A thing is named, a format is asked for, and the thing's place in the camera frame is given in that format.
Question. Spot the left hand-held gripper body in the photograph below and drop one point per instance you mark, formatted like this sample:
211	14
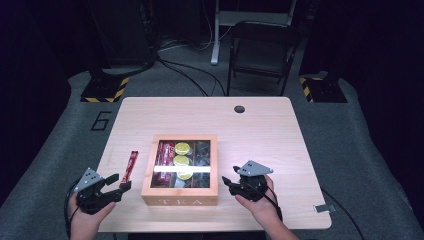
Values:
90	196

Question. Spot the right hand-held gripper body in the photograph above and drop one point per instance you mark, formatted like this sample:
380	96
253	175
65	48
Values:
253	186

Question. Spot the red stick packet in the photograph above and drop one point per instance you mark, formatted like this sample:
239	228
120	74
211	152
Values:
130	166

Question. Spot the wooden tea box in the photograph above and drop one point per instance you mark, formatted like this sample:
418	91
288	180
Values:
180	196

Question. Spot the person's right hand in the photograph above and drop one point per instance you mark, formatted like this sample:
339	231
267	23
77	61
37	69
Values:
263	210

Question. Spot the person's left hand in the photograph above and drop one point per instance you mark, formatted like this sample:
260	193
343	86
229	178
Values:
85	221

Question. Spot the dark packets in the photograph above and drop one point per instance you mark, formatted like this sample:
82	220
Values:
201	155

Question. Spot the yellow capsule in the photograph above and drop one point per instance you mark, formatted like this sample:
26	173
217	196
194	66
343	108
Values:
184	175
181	160
182	148

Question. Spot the bundle of red sticks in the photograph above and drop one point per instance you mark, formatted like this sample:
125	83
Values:
163	160

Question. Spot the white sachet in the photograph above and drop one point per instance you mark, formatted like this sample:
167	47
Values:
180	184

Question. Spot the grey tape strip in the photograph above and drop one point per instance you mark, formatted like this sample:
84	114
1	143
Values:
324	208

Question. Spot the black stand with striped base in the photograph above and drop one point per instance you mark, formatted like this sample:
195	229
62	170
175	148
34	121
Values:
103	90
325	90

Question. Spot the black folding chair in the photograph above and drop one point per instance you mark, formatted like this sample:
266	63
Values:
260	50

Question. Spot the black cabinet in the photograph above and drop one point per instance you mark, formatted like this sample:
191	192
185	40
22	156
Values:
126	33

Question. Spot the white desk frame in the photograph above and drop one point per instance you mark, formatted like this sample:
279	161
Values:
216	40

